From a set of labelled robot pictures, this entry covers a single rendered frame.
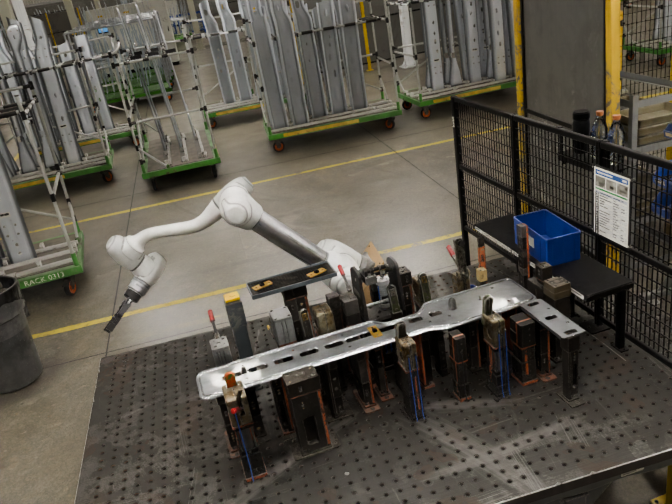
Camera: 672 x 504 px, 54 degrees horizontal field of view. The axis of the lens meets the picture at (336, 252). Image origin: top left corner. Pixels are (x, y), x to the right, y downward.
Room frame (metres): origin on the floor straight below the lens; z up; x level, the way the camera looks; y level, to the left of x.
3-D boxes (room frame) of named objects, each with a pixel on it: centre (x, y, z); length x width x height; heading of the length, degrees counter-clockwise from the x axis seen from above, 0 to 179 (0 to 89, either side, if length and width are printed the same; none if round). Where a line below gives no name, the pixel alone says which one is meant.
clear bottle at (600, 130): (2.60, -1.15, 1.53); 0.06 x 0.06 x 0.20
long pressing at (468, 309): (2.22, -0.08, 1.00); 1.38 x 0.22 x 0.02; 104
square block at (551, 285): (2.29, -0.85, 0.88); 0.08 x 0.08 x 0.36; 14
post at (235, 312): (2.44, 0.46, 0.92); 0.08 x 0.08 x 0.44; 14
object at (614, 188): (2.38, -1.11, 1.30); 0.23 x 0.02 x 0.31; 14
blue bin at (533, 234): (2.63, -0.93, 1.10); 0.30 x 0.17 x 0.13; 9
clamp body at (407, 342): (2.08, -0.20, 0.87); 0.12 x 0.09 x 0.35; 14
